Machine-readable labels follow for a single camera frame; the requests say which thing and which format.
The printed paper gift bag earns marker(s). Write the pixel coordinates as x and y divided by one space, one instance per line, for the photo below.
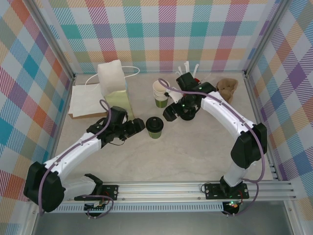
117 98

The black plastic cup lid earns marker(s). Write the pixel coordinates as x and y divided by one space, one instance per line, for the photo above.
154 123

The green paper coffee cup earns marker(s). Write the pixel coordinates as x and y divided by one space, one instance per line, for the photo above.
154 134

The brown pulp cup carrier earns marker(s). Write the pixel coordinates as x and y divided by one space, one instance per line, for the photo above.
227 85

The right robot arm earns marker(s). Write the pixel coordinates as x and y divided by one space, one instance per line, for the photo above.
227 111

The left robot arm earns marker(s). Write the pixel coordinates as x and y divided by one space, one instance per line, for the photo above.
73 153

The black cup lid stack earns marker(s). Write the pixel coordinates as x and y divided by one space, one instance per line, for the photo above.
188 117

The green paper cup stack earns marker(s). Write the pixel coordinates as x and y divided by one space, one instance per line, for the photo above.
160 95

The white wrapped straw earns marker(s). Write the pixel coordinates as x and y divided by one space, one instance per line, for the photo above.
178 73
187 66
180 69
196 68
207 78

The white paper sheet stack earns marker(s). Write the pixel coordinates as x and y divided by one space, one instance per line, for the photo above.
85 100

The brown cardboard piece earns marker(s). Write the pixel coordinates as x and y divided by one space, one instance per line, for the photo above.
80 116

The small electronics board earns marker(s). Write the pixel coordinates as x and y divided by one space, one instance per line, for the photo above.
232 205
96 207

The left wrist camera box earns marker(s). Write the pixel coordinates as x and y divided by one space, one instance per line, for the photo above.
124 119

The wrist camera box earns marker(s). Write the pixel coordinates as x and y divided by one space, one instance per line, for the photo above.
174 95
124 119

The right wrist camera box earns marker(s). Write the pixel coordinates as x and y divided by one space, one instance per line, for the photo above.
174 95

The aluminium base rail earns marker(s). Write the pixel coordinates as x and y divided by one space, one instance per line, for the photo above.
159 191

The aluminium frame post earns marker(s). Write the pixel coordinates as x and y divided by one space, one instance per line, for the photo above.
265 36
55 39

